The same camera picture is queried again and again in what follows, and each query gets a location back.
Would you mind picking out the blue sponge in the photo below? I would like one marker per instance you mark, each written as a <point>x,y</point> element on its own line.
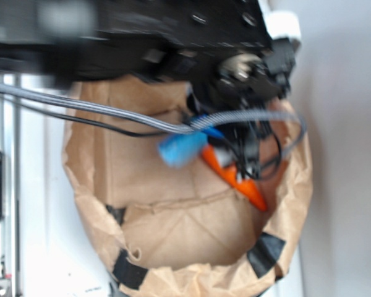
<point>179,149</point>

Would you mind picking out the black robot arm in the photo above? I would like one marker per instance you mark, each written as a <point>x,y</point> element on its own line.
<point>223,48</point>

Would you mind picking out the orange plastic toy carrot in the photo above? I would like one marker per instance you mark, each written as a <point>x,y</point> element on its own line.
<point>229,174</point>

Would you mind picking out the brown paper bag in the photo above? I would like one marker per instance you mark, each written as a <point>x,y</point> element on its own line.
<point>161,231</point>

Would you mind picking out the aluminium rail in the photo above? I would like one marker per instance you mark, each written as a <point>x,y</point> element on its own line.
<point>10,267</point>

